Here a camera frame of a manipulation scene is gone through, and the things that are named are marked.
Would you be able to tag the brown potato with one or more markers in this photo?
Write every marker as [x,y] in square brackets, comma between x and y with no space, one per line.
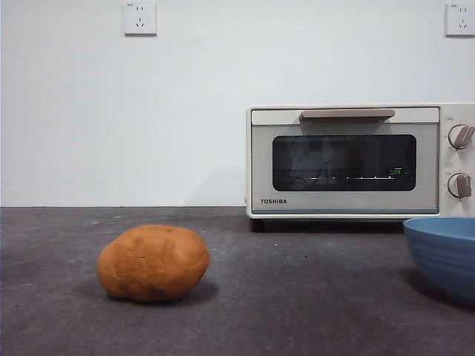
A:
[152,263]

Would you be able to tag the blue ribbed bowl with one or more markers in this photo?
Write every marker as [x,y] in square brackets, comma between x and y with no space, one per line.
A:
[445,256]

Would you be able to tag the white wall socket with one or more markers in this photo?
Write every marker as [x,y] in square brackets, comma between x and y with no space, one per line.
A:
[460,20]
[140,18]

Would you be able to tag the cream Toshiba toaster oven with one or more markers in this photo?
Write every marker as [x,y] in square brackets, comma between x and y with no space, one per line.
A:
[443,207]

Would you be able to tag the cream oven knob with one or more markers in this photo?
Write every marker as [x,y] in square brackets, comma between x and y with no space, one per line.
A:
[459,185]
[459,137]

